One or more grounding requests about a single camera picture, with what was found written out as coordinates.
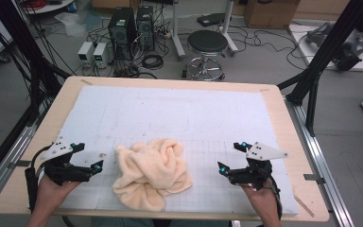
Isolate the long strip of tan tape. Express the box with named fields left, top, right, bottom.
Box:
left=292, top=192, right=316, bottom=218

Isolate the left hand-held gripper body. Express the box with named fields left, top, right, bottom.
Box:
left=40, top=136, right=93, bottom=186

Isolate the person's right hand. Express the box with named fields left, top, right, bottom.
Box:
left=240, top=179, right=282, bottom=219

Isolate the grey metal bracket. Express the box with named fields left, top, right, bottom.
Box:
left=8, top=160, right=32, bottom=168
left=302, top=173, right=326, bottom=185

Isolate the clear plastic bag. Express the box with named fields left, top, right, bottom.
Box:
left=54, top=11, right=104, bottom=38

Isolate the aluminium rail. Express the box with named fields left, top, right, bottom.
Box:
left=0, top=103, right=50, bottom=216
left=284, top=96, right=356, bottom=227

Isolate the coiled black cable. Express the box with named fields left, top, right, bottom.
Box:
left=141, top=54, right=165, bottom=71

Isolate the white power supply box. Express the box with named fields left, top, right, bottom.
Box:
left=93, top=42, right=113, bottom=69
left=77, top=41, right=95, bottom=66

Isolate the white desk leg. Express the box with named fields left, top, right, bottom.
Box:
left=218, top=0, right=239, bottom=57
left=171, top=0, right=187, bottom=61

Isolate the large black computer tower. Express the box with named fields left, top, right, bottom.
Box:
left=107, top=7, right=138, bottom=61

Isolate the slim black computer tower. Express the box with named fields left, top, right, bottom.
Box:
left=135, top=5, right=156, bottom=51

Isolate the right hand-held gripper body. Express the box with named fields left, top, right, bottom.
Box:
left=227, top=141, right=289, bottom=191

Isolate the light blue felt mat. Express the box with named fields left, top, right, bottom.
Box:
left=55, top=84, right=300, bottom=216

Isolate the long black floor cable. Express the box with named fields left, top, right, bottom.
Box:
left=231, top=24, right=311, bottom=71

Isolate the black metal frame with cables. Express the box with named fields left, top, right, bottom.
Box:
left=0, top=0, right=74, bottom=128

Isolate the grey machine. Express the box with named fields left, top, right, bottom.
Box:
left=305, top=22, right=363, bottom=72

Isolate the cream terry towel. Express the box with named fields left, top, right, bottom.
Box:
left=112, top=137, right=194, bottom=213

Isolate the flat black floor device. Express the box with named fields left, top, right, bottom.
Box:
left=197, top=12, right=231, bottom=28

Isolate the brown cardboard box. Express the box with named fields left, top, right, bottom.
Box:
left=244, top=0, right=301, bottom=30

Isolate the black round stool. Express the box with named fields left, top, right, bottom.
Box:
left=181, top=29, right=230, bottom=82

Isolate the white round table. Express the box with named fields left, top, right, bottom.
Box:
left=20, top=0, right=77, bottom=15

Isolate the person's left hand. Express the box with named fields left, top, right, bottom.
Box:
left=32, top=174, right=81, bottom=218

